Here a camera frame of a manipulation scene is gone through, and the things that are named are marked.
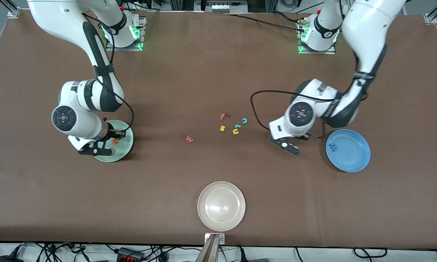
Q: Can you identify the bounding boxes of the green plate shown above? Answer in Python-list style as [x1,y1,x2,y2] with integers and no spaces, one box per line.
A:
[94,120,134,163]

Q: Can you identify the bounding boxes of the blue plate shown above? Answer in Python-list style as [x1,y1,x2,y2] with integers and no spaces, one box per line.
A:
[326,129,371,172]

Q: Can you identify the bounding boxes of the white translucent bowl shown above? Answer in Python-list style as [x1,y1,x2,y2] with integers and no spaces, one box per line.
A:
[198,181,246,232]

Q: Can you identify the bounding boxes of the black power strip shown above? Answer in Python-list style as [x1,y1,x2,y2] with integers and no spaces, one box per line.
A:
[116,247,145,262]

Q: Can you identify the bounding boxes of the grey terminal block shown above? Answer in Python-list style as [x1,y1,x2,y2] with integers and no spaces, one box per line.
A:
[195,0,248,13]

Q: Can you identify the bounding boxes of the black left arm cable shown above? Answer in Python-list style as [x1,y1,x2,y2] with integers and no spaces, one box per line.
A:
[250,90,368,140]

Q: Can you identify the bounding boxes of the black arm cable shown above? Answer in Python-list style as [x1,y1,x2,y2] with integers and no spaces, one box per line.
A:
[81,13,134,135]
[250,90,368,140]

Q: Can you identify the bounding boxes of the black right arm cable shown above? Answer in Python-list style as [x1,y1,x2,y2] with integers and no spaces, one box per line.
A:
[81,13,134,135]

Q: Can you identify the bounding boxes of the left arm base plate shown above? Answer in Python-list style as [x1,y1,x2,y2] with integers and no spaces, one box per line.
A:
[298,16,337,55]

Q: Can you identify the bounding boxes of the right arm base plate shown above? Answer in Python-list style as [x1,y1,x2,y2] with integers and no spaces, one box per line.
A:
[106,14,148,52]

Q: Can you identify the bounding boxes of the black table cable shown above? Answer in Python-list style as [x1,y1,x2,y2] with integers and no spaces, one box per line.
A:
[273,11,306,24]
[222,11,306,32]

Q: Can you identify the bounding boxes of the silver clamp bracket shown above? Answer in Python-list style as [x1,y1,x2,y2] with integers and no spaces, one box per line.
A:
[204,233,226,244]

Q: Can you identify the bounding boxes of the black looped floor cable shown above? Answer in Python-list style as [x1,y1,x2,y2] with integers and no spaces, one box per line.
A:
[353,247,388,259]

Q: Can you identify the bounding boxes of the aluminium camera pole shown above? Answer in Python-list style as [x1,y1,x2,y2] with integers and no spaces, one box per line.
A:
[195,235,221,262]

